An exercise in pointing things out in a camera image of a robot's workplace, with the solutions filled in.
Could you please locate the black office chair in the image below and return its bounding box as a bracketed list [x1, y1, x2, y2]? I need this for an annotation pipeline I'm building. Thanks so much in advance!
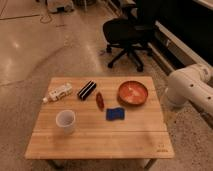
[103, 0, 163, 72]

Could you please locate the black rectangular box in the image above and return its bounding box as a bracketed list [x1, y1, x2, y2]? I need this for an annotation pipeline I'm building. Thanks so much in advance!
[77, 81, 97, 100]

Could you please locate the wooden table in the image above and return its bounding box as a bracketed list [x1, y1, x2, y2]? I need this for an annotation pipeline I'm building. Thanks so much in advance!
[25, 76, 174, 160]

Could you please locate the orange bowl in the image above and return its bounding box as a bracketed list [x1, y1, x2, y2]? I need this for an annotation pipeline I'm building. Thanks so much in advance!
[118, 80, 148, 105]

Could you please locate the blue sponge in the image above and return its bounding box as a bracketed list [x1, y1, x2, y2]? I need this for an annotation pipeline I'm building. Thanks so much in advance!
[106, 107, 125, 121]

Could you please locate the white plastic cup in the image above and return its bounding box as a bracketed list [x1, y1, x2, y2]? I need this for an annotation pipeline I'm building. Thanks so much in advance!
[55, 110, 76, 134]

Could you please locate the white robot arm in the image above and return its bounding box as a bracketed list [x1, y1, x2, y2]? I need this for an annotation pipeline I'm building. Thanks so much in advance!
[165, 63, 213, 114]

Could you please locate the white plastic bottle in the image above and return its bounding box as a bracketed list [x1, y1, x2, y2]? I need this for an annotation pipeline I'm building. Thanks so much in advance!
[43, 83, 72, 103]

